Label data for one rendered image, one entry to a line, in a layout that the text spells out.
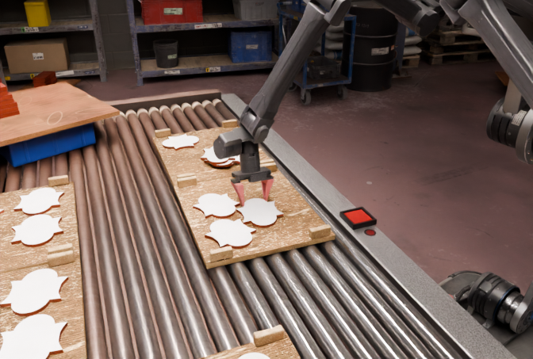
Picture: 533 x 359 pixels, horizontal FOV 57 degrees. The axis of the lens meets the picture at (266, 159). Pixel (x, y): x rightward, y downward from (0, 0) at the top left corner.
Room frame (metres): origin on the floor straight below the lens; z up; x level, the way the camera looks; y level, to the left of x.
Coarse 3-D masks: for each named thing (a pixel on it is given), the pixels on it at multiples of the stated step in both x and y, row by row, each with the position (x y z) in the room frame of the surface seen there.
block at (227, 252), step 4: (220, 248) 0.97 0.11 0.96; (224, 248) 0.97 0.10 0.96; (228, 248) 0.98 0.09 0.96; (212, 252) 0.96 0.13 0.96; (216, 252) 0.96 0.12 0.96; (220, 252) 0.96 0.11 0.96; (224, 252) 0.97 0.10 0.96; (228, 252) 0.97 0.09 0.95; (232, 252) 0.97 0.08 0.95; (212, 256) 0.95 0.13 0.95; (216, 256) 0.96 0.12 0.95; (220, 256) 0.96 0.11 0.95; (224, 256) 0.97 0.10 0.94; (228, 256) 0.97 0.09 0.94; (232, 256) 0.97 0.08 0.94; (212, 260) 0.95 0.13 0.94; (216, 260) 0.96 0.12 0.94
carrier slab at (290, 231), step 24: (192, 192) 1.29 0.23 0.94; (216, 192) 1.29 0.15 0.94; (288, 192) 1.29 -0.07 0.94; (192, 216) 1.16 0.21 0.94; (240, 216) 1.16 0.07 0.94; (288, 216) 1.16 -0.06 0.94; (312, 216) 1.16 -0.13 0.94; (264, 240) 1.04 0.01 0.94; (288, 240) 1.04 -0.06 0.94; (312, 240) 1.05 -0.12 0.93; (216, 264) 0.95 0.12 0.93
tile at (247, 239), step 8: (216, 224) 1.10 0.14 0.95; (224, 224) 1.10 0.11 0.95; (232, 224) 1.10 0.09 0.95; (240, 224) 1.10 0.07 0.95; (216, 232) 1.06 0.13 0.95; (224, 232) 1.06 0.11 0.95; (232, 232) 1.06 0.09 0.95; (240, 232) 1.06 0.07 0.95; (248, 232) 1.06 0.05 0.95; (216, 240) 1.03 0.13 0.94; (224, 240) 1.03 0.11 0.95; (232, 240) 1.03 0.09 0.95; (240, 240) 1.03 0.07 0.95; (248, 240) 1.03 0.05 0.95; (240, 248) 1.01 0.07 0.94
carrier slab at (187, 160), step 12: (192, 132) 1.76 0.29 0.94; (204, 132) 1.76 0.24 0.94; (216, 132) 1.76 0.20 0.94; (156, 144) 1.65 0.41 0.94; (204, 144) 1.65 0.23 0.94; (168, 156) 1.54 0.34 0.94; (180, 156) 1.54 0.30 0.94; (192, 156) 1.54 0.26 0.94; (264, 156) 1.54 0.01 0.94; (168, 168) 1.45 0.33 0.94; (180, 168) 1.45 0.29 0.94; (192, 168) 1.45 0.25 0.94; (204, 168) 1.45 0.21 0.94; (216, 168) 1.45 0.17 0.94; (228, 168) 1.45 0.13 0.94; (276, 168) 1.46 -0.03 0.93; (204, 180) 1.37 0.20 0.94
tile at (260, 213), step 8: (248, 200) 1.22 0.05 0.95; (256, 200) 1.22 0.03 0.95; (264, 200) 1.22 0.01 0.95; (240, 208) 1.18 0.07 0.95; (248, 208) 1.18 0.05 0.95; (256, 208) 1.18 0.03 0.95; (264, 208) 1.18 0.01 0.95; (272, 208) 1.18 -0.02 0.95; (248, 216) 1.14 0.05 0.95; (256, 216) 1.14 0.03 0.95; (264, 216) 1.14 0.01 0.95; (272, 216) 1.14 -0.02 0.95; (280, 216) 1.15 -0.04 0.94; (256, 224) 1.10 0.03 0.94; (264, 224) 1.10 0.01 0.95; (272, 224) 1.11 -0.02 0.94
